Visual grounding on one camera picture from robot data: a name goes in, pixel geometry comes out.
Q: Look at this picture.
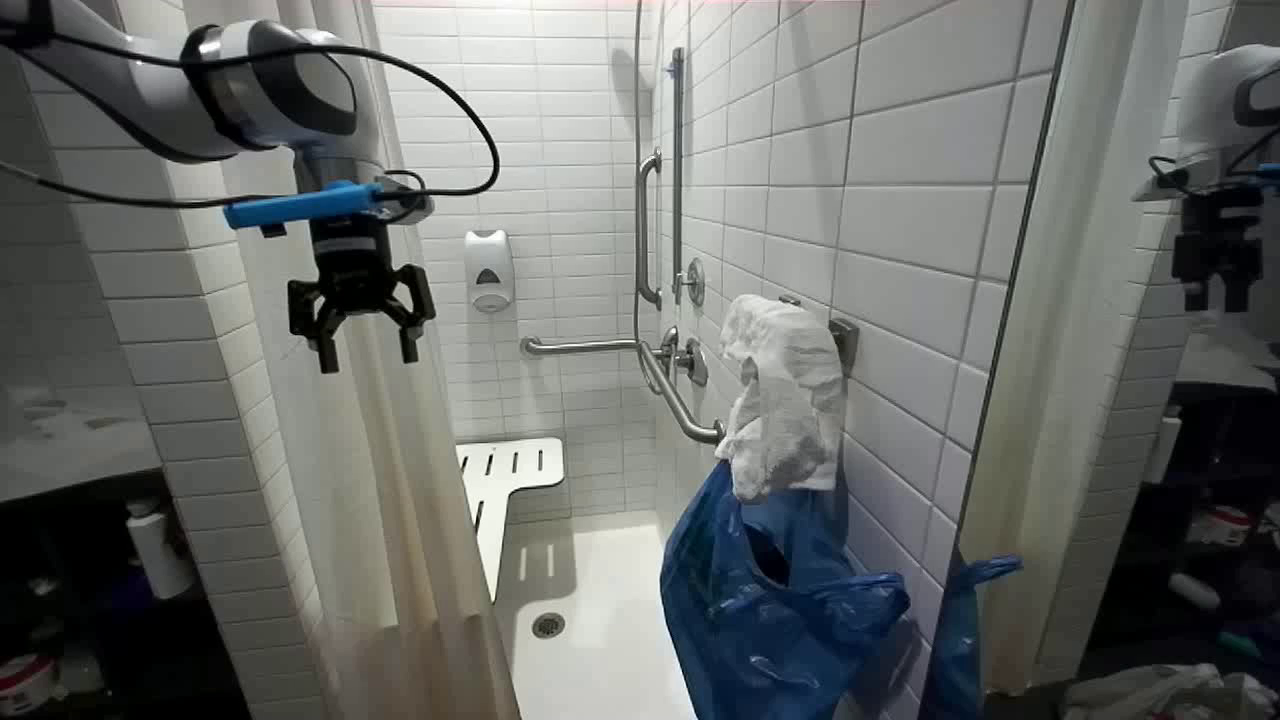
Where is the tall wall mirror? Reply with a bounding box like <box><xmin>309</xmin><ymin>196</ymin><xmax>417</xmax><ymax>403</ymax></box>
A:
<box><xmin>916</xmin><ymin>0</ymin><xmax>1280</xmax><ymax>720</ymax></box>

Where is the white plastic bottle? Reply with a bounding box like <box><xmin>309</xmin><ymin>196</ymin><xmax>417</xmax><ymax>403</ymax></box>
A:
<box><xmin>120</xmin><ymin>493</ymin><xmax>201</xmax><ymax>603</ymax></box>

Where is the white soap dispenser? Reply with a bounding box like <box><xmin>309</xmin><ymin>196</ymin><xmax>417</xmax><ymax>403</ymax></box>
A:
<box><xmin>459</xmin><ymin>230</ymin><xmax>517</xmax><ymax>317</ymax></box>

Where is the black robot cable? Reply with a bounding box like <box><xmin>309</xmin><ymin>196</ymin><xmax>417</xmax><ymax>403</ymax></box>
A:
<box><xmin>0</xmin><ymin>25</ymin><xmax>509</xmax><ymax>215</ymax></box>

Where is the blue plastic bag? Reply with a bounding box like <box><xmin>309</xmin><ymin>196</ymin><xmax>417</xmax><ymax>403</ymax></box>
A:
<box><xmin>655</xmin><ymin>456</ymin><xmax>926</xmax><ymax>720</ymax></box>

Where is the red white container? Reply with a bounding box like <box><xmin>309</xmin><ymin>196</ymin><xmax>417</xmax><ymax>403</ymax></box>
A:
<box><xmin>0</xmin><ymin>648</ymin><xmax>63</xmax><ymax>720</ymax></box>

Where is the angled horizontal metal grab bar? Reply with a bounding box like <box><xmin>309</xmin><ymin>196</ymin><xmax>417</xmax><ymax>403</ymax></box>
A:
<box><xmin>517</xmin><ymin>333</ymin><xmax>728</xmax><ymax>450</ymax></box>

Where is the metal shower valve handle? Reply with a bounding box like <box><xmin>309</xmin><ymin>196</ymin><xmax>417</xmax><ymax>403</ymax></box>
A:
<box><xmin>674</xmin><ymin>333</ymin><xmax>712</xmax><ymax>394</ymax></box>

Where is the white towel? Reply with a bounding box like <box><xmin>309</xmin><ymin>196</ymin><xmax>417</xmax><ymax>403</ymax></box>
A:
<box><xmin>712</xmin><ymin>294</ymin><xmax>854</xmax><ymax>504</ymax></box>

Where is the long vertical metal slide bar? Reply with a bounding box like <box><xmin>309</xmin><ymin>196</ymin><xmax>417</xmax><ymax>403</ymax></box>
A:
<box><xmin>666</xmin><ymin>43</ymin><xmax>691</xmax><ymax>310</ymax></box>

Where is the short vertical metal grab bar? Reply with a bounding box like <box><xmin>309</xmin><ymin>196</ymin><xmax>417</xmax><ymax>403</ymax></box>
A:
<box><xmin>632</xmin><ymin>154</ymin><xmax>667</xmax><ymax>312</ymax></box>

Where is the white shower curtain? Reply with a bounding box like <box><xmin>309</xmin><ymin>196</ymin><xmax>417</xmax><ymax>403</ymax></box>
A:
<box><xmin>176</xmin><ymin>0</ymin><xmax>524</xmax><ymax>720</ymax></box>

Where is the grey counter slab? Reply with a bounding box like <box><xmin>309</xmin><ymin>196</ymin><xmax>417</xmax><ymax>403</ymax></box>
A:
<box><xmin>0</xmin><ymin>377</ymin><xmax>164</xmax><ymax>509</ymax></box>

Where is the white slotted shower seat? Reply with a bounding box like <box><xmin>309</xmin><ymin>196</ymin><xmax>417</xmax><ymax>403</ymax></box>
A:
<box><xmin>453</xmin><ymin>438</ymin><xmax>570</xmax><ymax>603</ymax></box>

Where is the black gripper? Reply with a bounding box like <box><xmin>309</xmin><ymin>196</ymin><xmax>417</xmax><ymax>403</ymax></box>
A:
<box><xmin>284</xmin><ymin>213</ymin><xmax>439</xmax><ymax>377</ymax></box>

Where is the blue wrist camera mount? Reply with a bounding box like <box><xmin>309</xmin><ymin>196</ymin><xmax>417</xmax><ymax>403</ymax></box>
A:
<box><xmin>220</xmin><ymin>180</ymin><xmax>436</xmax><ymax>237</ymax></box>

